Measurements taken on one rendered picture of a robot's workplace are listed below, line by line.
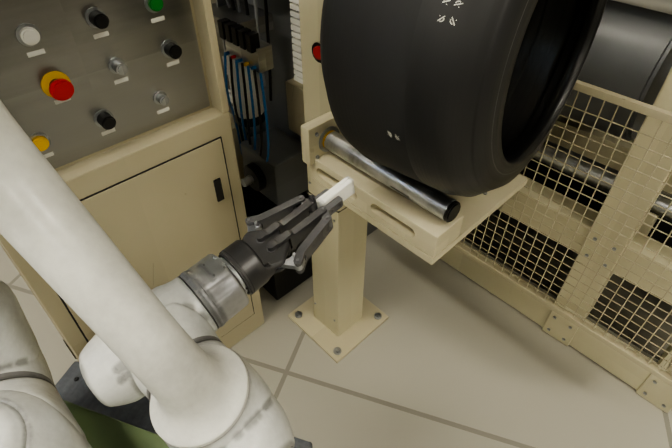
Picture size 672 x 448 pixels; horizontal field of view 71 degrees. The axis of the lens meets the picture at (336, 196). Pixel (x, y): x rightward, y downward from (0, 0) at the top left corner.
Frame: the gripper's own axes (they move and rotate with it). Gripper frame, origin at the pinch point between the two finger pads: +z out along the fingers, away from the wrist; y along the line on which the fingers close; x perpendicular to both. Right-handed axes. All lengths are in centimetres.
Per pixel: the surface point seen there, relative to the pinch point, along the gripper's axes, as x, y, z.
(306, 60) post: 2.4, 38.3, 27.3
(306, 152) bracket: 14.9, 26.2, 14.0
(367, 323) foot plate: 105, 24, 25
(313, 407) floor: 101, 15, -10
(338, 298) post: 81, 28, 17
